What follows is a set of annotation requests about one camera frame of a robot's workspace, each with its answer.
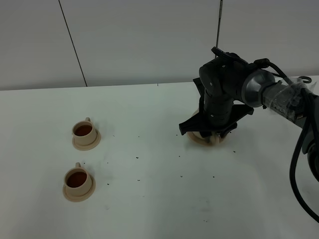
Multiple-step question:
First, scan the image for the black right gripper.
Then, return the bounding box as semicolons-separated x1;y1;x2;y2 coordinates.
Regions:
179;91;254;135

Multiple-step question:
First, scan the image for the beige teapot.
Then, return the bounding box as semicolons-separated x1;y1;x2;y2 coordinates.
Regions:
190;131;222;146

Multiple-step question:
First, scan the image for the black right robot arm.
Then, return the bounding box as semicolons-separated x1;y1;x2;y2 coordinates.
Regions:
179;47;319;221

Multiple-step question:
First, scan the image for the beige teapot saucer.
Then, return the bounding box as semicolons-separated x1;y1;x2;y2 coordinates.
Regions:
186;131;229;147

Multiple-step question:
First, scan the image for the far beige teacup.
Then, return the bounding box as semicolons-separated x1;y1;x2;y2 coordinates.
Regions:
72;118;98;146

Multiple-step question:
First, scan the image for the beige teacup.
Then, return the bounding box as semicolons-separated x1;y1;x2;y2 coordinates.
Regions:
64;162;93;197
72;118;98;146

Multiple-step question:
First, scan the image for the far beige cup saucer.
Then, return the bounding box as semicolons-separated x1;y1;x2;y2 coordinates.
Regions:
72;130;102;151

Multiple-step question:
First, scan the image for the beige cup saucer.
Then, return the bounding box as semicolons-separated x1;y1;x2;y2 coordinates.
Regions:
72;130;102;151
62;174;96;202

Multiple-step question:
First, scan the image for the near beige teacup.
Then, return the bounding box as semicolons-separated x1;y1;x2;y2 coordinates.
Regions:
64;162;93;197

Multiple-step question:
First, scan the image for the near beige cup saucer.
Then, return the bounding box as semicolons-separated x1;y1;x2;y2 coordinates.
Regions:
62;174;96;202

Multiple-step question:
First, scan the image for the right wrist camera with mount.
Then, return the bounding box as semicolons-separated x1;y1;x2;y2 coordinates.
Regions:
193;78;205;97

